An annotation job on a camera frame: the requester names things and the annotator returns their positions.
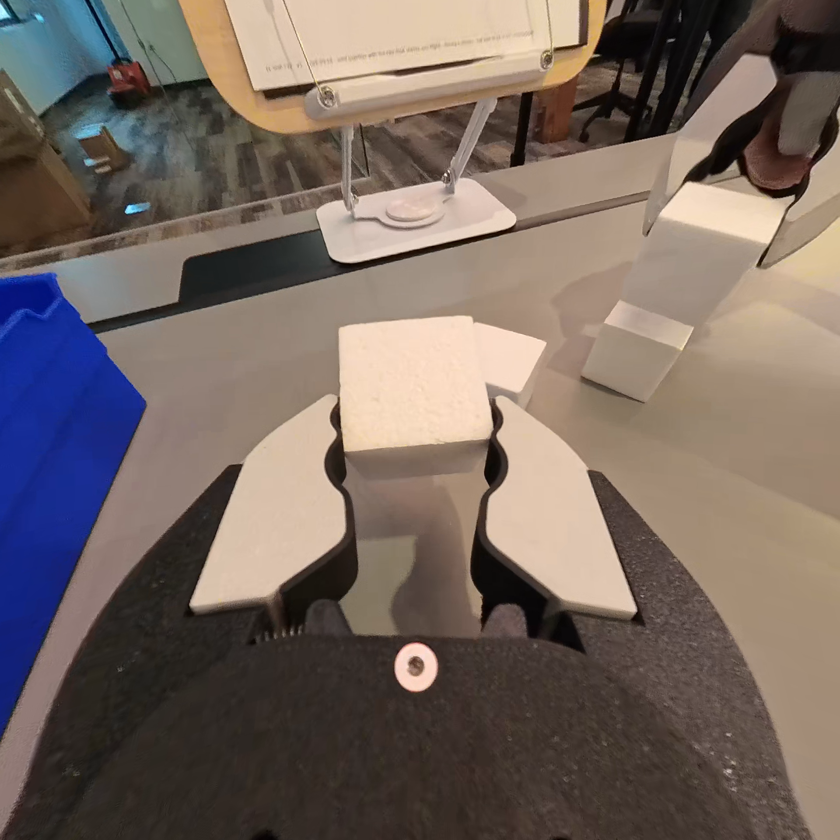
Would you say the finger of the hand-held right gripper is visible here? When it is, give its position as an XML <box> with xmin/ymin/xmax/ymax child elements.
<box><xmin>756</xmin><ymin>167</ymin><xmax>840</xmax><ymax>269</ymax></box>
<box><xmin>643</xmin><ymin>56</ymin><xmax>778</xmax><ymax>236</ymax></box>

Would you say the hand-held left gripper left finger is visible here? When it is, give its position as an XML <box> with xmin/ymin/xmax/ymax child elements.
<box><xmin>189</xmin><ymin>394</ymin><xmax>360</xmax><ymax>632</ymax></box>

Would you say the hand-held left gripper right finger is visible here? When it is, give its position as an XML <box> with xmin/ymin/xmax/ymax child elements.
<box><xmin>471</xmin><ymin>395</ymin><xmax>641</xmax><ymax>636</ymax></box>

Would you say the white foam cube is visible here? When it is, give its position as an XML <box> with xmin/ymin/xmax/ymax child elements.
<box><xmin>474</xmin><ymin>323</ymin><xmax>547</xmax><ymax>409</ymax></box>
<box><xmin>581</xmin><ymin>301</ymin><xmax>695</xmax><ymax>403</ymax></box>
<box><xmin>338</xmin><ymin>316</ymin><xmax>494</xmax><ymax>479</ymax></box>
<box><xmin>620</xmin><ymin>180</ymin><xmax>788</xmax><ymax>329</ymax></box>

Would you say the wooden table leg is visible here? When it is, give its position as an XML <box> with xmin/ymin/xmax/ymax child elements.
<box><xmin>535</xmin><ymin>72</ymin><xmax>585</xmax><ymax>142</ymax></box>

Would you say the black table leg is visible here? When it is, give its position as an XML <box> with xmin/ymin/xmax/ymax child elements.
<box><xmin>511</xmin><ymin>92</ymin><xmax>531</xmax><ymax>168</ymax></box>

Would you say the blue plastic bin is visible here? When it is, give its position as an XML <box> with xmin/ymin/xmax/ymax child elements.
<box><xmin>0</xmin><ymin>272</ymin><xmax>147</xmax><ymax>736</ymax></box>

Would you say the wooden board document stand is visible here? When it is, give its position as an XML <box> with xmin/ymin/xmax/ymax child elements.
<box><xmin>177</xmin><ymin>0</ymin><xmax>608</xmax><ymax>265</ymax></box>

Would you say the printed paper sheet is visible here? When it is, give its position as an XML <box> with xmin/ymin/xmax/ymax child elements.
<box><xmin>223</xmin><ymin>0</ymin><xmax>588</xmax><ymax>93</ymax></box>

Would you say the small cardboard box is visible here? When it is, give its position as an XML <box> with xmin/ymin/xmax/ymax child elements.
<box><xmin>74</xmin><ymin>123</ymin><xmax>130</xmax><ymax>175</ymax></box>

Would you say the large cardboard box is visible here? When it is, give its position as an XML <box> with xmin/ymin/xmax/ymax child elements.
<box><xmin>0</xmin><ymin>69</ymin><xmax>93</xmax><ymax>250</ymax></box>

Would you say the red floor machine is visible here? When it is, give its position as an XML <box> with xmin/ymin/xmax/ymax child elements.
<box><xmin>105</xmin><ymin>58</ymin><xmax>156</xmax><ymax>109</ymax></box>

